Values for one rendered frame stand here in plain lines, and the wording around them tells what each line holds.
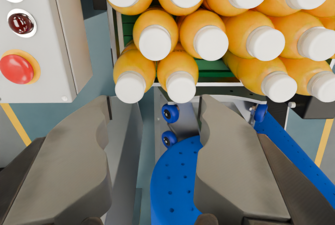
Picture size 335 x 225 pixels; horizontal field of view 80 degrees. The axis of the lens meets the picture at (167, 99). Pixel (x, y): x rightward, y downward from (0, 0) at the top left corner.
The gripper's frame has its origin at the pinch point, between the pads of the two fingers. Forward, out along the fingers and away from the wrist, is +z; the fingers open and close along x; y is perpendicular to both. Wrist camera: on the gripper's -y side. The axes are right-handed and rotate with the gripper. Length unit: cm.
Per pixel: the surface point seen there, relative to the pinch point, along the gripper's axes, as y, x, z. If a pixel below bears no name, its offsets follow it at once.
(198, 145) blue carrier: 24.0, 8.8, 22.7
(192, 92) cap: 6.1, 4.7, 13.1
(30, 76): 3.0, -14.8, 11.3
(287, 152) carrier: 57, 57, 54
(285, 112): 70, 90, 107
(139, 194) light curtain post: 164, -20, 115
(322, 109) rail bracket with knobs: 14.7, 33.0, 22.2
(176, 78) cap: 4.1, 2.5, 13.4
